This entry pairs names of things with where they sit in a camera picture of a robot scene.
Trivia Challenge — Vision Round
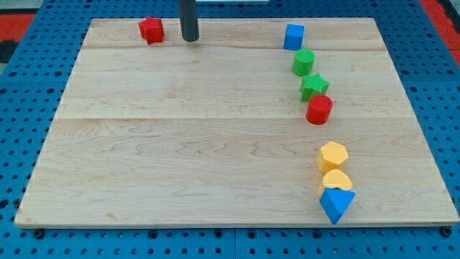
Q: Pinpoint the red star block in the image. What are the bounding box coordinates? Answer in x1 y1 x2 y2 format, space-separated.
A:
138 17 165 45

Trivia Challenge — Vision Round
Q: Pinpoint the green star block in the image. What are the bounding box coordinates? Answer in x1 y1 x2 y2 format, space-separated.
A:
299 73 329 102

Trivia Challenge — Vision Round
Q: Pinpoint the light wooden board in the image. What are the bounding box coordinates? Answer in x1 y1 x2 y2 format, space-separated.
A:
15 18 459 229

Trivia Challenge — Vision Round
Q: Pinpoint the red cylinder block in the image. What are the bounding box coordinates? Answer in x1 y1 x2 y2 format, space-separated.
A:
305 94 334 125

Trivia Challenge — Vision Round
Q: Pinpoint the green cylinder block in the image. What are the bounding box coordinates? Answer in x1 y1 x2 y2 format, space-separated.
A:
292 48 316 76

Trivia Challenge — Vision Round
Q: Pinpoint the yellow hexagon block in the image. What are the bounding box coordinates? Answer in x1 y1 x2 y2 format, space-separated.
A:
316 142 349 173

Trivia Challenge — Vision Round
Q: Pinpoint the blue cube block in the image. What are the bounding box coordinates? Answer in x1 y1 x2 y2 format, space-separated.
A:
283 24 305 50

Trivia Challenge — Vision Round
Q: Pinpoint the yellow heart block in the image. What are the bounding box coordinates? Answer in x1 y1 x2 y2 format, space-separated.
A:
317 169 353 198

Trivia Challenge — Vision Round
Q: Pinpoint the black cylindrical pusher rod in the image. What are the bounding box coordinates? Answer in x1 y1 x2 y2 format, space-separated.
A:
178 0 199 42

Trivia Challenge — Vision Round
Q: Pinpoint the blue triangle block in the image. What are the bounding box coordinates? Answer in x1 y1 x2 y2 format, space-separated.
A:
320 188 355 224

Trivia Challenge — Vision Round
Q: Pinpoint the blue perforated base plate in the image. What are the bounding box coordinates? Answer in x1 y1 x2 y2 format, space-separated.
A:
0 0 460 259

